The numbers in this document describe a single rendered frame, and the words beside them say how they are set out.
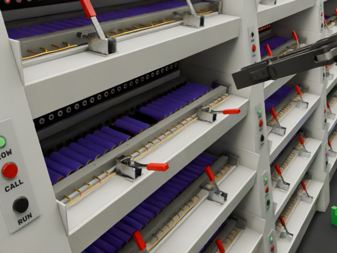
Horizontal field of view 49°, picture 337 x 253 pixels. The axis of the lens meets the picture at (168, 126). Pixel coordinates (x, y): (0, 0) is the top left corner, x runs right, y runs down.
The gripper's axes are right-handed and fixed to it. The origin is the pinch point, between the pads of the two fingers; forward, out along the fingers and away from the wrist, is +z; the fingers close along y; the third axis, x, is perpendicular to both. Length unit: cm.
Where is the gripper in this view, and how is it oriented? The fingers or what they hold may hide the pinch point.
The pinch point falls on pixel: (256, 73)
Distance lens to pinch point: 66.2
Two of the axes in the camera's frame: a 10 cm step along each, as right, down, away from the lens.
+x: 3.7, 9.2, 1.5
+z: -7.4, 2.0, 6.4
